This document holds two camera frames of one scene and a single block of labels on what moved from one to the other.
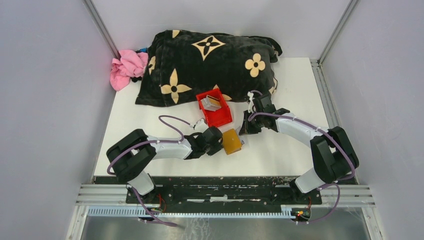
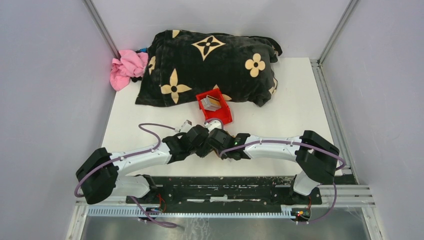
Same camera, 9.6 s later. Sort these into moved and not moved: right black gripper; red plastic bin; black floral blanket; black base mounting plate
Moved: right black gripper
Not moved: red plastic bin; black base mounting plate; black floral blanket
